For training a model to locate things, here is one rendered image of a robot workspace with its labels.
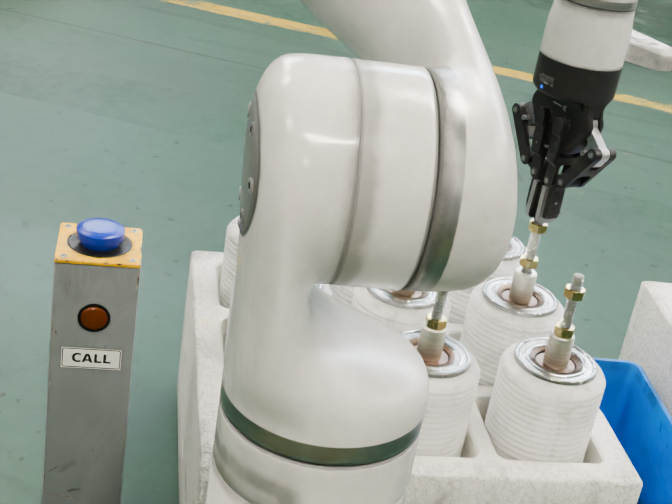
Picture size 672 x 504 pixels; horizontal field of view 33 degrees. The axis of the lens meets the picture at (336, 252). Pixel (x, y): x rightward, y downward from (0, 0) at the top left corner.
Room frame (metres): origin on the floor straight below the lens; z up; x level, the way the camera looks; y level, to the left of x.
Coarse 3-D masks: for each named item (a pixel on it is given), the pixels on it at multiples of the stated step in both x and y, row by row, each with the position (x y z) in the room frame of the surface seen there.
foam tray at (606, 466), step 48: (192, 288) 1.06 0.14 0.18; (192, 336) 0.99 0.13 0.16; (192, 384) 0.93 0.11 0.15; (192, 432) 0.87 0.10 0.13; (480, 432) 0.88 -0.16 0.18; (192, 480) 0.82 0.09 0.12; (432, 480) 0.81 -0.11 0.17; (480, 480) 0.81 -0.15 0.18; (528, 480) 0.82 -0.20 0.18; (576, 480) 0.83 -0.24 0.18; (624, 480) 0.84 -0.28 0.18
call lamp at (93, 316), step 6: (84, 312) 0.82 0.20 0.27; (90, 312) 0.82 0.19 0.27; (96, 312) 0.83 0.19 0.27; (102, 312) 0.83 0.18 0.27; (84, 318) 0.82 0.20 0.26; (90, 318) 0.82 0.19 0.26; (96, 318) 0.83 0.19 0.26; (102, 318) 0.83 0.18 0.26; (84, 324) 0.82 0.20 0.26; (90, 324) 0.82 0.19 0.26; (96, 324) 0.83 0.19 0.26; (102, 324) 0.83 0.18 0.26
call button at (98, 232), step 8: (80, 224) 0.86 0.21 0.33; (88, 224) 0.86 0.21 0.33; (96, 224) 0.86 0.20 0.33; (104, 224) 0.87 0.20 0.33; (112, 224) 0.87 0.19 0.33; (120, 224) 0.87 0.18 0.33; (80, 232) 0.85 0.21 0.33; (88, 232) 0.85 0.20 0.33; (96, 232) 0.85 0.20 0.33; (104, 232) 0.85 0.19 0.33; (112, 232) 0.86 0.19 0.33; (120, 232) 0.86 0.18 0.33; (80, 240) 0.85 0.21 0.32; (88, 240) 0.84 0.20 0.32; (96, 240) 0.84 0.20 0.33; (104, 240) 0.84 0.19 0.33; (112, 240) 0.85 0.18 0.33; (120, 240) 0.86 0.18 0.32; (88, 248) 0.85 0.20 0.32; (96, 248) 0.85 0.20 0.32; (104, 248) 0.85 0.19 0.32; (112, 248) 0.85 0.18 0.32
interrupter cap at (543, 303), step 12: (492, 288) 1.03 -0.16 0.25; (504, 288) 1.03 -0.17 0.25; (540, 288) 1.04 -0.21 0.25; (492, 300) 1.00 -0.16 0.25; (504, 300) 1.00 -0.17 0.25; (540, 300) 1.02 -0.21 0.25; (552, 300) 1.02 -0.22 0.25; (516, 312) 0.98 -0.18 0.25; (528, 312) 0.98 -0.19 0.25; (540, 312) 0.99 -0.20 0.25; (552, 312) 1.00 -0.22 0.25
